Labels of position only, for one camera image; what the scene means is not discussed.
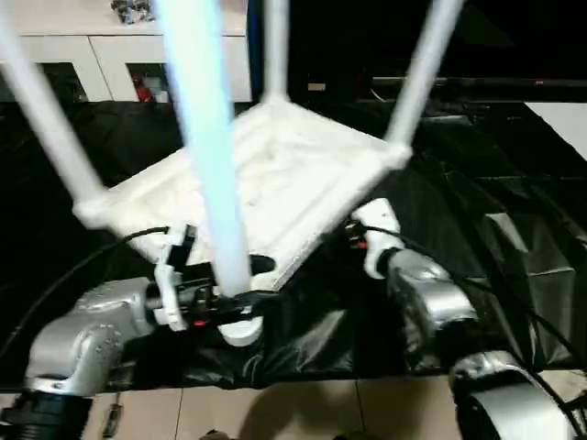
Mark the white plastic table top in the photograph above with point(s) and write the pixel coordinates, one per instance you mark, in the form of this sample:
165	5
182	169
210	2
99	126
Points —
298	151

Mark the white plastic table leg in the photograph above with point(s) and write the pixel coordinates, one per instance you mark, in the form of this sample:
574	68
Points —
202	114
417	69
274	46
46	114

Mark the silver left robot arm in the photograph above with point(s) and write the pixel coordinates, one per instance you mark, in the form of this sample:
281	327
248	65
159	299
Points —
82	330

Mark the grey robot foot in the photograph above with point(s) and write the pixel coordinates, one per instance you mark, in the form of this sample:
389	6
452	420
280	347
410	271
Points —
215	434

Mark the black glossy mat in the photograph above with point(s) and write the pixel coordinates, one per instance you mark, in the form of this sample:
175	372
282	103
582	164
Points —
504	229

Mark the small tan box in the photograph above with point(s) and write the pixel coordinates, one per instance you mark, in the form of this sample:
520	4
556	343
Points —
316	87

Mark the black television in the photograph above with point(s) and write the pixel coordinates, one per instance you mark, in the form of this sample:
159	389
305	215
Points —
481	84

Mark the red white ceramic figure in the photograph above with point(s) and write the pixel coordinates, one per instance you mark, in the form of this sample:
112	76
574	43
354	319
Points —
143	89

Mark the white sideboard surface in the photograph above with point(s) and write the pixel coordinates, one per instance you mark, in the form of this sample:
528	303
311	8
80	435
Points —
561	128

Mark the white glass-door cabinet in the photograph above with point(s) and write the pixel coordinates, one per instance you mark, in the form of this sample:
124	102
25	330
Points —
91	46

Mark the black bundle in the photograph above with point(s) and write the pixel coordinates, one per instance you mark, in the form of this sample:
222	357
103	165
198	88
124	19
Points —
133	9

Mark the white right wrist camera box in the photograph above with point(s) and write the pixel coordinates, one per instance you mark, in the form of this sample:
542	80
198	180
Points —
380	220

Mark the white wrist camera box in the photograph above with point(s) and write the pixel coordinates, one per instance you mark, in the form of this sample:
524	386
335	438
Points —
380	220
172	275

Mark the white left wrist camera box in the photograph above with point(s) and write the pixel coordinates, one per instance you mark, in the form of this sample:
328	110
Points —
172	275

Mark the black metal table frame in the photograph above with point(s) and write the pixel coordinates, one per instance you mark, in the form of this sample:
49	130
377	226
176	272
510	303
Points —
114	412

